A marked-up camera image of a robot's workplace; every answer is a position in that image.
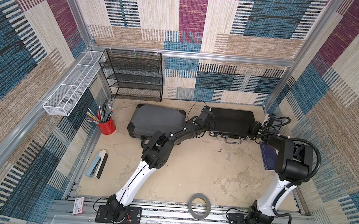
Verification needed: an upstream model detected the black aluminium poker case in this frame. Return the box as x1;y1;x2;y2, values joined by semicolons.
209;107;257;144

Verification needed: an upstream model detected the grey plastic poker case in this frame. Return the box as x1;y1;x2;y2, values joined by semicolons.
127;104;186;140

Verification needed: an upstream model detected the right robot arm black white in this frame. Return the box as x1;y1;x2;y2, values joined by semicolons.
244;118;322;224

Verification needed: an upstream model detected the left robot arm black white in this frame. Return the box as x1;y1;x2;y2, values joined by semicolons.
106;106;215;222

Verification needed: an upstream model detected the purple book yellow label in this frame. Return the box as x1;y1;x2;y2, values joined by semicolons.
260;142;277;171

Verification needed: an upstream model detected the grey tape roll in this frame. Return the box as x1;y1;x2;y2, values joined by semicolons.
188;193;211;221

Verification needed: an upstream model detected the red pencil cup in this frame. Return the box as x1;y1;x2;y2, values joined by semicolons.
98;119;116;135

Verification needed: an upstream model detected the bundle of coloured pencils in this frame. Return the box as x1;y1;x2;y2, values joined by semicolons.
86;100;114;125

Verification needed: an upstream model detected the light blue stapler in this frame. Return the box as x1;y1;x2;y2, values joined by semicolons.
86;149;108;179

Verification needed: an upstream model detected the red white label card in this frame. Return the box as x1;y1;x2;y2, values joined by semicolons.
72;197;85;215

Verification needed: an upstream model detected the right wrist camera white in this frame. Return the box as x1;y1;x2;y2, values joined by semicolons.
262;113;275;127

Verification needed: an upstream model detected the black wire mesh shelf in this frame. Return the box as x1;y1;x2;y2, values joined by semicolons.
99;49;164;102

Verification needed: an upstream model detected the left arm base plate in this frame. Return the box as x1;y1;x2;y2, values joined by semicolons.
94;205;143;224

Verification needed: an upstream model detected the white wire mesh basket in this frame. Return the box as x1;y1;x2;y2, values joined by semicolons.
43;51;102;116

